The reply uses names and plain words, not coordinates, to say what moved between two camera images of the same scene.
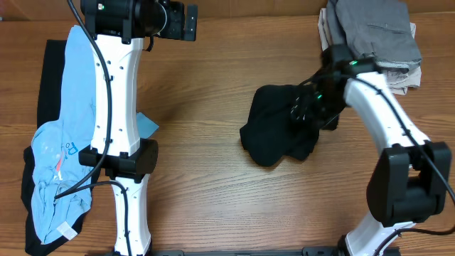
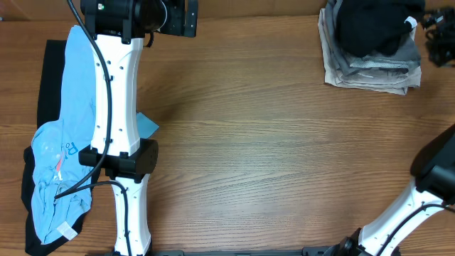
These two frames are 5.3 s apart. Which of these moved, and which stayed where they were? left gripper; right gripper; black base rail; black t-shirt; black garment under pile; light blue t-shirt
Moved: black t-shirt; right gripper
Stayed: black base rail; left gripper; black garment under pile; light blue t-shirt
